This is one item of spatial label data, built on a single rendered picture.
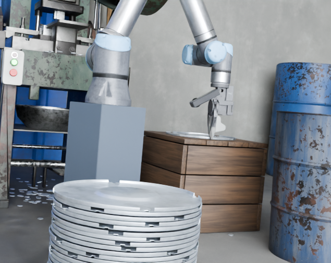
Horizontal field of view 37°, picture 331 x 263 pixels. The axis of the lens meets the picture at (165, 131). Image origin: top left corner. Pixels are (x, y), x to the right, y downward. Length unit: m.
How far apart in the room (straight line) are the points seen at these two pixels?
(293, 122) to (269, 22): 2.86
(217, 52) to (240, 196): 0.58
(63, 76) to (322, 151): 1.14
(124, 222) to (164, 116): 3.08
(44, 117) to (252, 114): 2.41
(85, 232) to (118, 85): 0.80
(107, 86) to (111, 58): 0.09
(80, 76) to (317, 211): 1.16
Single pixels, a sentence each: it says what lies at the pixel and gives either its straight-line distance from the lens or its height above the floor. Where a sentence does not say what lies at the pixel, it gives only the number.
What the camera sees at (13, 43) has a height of 0.67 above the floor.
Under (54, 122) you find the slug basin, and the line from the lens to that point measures 2.29.
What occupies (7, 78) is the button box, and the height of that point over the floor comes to 0.51.
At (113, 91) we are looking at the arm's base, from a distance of 1.59.
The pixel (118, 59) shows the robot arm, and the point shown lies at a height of 0.60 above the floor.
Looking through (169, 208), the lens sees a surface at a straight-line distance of 0.88.
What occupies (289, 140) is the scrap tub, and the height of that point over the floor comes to 0.39.
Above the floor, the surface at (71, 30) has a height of 0.76.
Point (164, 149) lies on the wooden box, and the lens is 1.94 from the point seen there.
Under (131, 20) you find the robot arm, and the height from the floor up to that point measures 0.75.
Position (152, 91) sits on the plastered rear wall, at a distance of 3.86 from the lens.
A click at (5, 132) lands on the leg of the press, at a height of 0.30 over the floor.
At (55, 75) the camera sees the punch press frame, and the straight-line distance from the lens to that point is 2.19.
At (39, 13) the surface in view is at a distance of 2.49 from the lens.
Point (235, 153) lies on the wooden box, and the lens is 1.93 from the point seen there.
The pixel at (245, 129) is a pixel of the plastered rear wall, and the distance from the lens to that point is 4.30.
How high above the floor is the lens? 0.46
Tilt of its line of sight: 3 degrees down
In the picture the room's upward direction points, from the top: 5 degrees clockwise
